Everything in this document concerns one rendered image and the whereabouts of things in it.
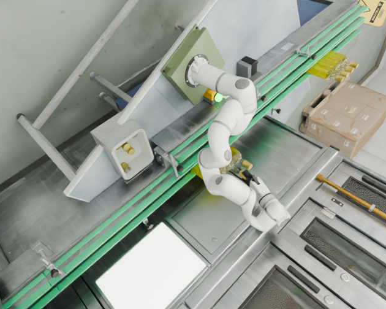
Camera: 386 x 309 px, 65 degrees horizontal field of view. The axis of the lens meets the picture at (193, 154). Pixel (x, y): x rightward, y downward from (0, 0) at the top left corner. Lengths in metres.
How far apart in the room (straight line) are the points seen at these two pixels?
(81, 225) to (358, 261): 1.23
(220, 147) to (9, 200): 1.37
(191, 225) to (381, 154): 4.87
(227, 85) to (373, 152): 4.94
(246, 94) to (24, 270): 1.15
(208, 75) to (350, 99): 4.54
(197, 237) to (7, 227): 1.05
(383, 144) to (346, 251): 4.75
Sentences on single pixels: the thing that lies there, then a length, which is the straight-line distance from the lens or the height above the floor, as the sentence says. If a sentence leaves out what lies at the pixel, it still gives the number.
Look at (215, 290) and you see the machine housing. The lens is 1.44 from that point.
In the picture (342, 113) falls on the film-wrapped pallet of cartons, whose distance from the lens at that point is 5.43.
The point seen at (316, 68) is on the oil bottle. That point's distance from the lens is 2.11.
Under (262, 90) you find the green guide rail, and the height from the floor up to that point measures 0.94.
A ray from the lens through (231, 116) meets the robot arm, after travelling 1.18.
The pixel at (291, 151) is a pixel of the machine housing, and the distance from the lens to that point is 1.83.
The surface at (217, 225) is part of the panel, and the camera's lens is 1.52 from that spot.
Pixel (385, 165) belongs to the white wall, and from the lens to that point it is 5.93.
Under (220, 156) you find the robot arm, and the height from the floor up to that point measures 1.23.
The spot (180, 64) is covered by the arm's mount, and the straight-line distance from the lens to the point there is 1.35.
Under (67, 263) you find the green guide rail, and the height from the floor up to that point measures 0.93.
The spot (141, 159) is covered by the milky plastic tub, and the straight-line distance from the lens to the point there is 1.49.
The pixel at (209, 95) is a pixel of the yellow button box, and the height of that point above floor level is 0.81.
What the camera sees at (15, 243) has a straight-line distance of 1.89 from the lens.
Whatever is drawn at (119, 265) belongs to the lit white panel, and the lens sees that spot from 1.54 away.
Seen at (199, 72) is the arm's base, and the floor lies 0.88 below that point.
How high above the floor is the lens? 1.73
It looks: 32 degrees down
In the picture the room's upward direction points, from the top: 126 degrees clockwise
